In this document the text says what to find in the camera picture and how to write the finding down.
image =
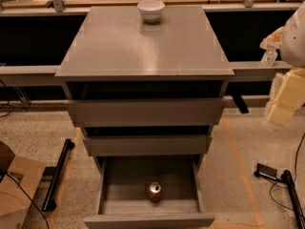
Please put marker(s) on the white ceramic bowl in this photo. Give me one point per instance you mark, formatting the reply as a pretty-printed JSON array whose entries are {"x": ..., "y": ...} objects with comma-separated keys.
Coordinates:
[{"x": 151, "y": 10}]

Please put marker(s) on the black bar left floor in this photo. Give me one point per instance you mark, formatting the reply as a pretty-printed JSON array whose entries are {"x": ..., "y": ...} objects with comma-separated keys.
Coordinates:
[{"x": 55, "y": 173}]

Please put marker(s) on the grey top drawer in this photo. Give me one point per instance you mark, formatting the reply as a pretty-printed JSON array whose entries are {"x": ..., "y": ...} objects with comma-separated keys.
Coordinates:
[{"x": 146, "y": 112}]

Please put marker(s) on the brown cardboard box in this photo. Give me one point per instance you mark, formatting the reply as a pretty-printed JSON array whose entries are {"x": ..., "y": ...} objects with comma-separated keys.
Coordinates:
[{"x": 21, "y": 178}]

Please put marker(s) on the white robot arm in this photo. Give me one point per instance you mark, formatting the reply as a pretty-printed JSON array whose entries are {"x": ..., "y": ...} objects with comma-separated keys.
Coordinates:
[{"x": 292, "y": 49}]

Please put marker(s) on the black stand right floor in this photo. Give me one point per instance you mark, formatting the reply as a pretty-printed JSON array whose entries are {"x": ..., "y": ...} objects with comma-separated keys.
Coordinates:
[{"x": 288, "y": 180}]

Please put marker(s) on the grey drawer cabinet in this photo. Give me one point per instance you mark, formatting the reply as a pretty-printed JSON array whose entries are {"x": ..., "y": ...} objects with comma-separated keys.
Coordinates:
[{"x": 141, "y": 89}]

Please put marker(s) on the clear sanitizer pump bottle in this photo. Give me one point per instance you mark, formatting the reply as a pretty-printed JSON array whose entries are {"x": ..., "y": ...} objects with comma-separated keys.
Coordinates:
[{"x": 269, "y": 57}]

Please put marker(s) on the red coke can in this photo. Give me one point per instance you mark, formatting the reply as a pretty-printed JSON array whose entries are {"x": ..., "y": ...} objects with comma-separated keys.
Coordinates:
[{"x": 155, "y": 192}]

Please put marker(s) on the grey middle drawer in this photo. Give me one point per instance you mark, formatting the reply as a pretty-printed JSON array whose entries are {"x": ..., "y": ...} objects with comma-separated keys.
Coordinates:
[{"x": 148, "y": 145}]

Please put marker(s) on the small black floor device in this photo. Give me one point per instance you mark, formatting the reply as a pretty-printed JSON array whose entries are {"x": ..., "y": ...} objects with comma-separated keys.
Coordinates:
[{"x": 266, "y": 171}]

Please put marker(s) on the grey drawer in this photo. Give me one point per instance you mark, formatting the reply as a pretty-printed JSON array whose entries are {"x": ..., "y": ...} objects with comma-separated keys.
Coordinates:
[
  {"x": 148, "y": 145},
  {"x": 146, "y": 112}
]

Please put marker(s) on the grey metal rail frame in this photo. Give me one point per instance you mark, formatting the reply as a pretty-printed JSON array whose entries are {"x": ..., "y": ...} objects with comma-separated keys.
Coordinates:
[{"x": 28, "y": 72}]

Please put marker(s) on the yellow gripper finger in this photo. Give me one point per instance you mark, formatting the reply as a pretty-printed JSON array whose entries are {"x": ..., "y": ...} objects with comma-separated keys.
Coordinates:
[
  {"x": 272, "y": 41},
  {"x": 287, "y": 95}
]

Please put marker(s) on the open bottom drawer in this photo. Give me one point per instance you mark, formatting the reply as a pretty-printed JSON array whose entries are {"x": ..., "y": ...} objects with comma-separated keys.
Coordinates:
[{"x": 123, "y": 199}]

